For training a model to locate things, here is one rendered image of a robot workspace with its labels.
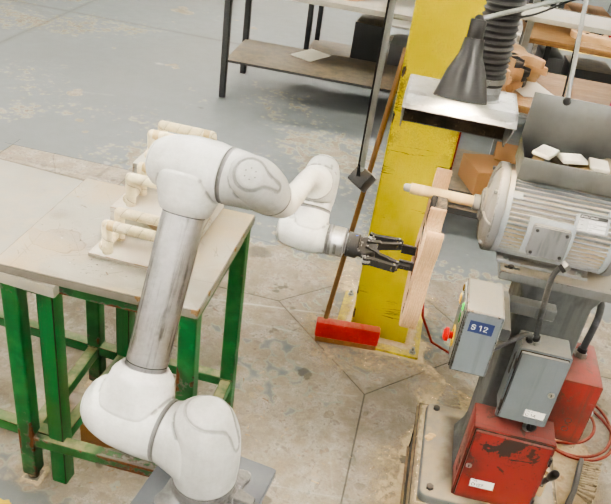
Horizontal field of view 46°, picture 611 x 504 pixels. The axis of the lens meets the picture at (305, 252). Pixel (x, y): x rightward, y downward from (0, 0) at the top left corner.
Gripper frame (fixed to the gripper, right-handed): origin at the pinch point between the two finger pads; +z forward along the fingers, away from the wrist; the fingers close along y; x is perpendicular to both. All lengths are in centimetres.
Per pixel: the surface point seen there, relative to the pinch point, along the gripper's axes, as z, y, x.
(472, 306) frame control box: 16.1, 26.6, 9.9
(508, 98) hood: 15, -21, 45
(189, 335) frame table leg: -57, 33, -19
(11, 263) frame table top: -111, 32, -10
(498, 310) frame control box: 22.7, 25.7, 9.8
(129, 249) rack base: -83, 13, -10
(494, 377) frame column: 32.6, 8.2, -31.4
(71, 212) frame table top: -110, -1, -14
